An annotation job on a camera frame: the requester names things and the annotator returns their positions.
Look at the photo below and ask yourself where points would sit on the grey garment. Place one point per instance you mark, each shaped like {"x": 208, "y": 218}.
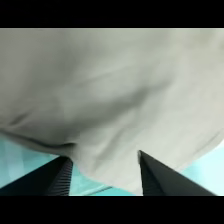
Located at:
{"x": 110, "y": 90}

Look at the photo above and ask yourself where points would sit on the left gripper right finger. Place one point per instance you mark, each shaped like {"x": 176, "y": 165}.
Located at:
{"x": 163, "y": 181}

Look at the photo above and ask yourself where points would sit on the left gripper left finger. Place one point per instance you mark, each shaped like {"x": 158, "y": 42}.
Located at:
{"x": 50, "y": 180}

